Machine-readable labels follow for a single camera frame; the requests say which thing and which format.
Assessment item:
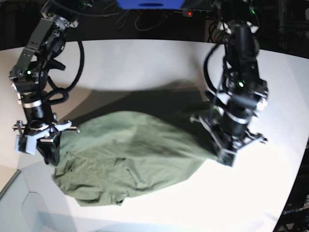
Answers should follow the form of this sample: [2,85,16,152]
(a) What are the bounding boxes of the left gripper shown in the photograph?
[190,114,268,167]

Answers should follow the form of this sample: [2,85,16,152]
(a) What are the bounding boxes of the black power strip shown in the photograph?
[182,9,216,19]

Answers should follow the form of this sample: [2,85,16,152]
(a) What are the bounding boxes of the green t-shirt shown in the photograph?
[53,111,217,206]

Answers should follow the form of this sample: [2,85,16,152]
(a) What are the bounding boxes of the blue box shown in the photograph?
[116,0,184,10]

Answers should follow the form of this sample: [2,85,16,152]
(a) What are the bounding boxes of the grey floor cables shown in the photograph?
[115,11,174,31]

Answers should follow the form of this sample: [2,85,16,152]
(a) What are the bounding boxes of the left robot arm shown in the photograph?
[190,0,268,166]

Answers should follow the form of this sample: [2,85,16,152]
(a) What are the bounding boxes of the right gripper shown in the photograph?
[12,120,77,166]

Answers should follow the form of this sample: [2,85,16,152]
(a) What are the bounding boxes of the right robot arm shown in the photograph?
[9,0,87,166]

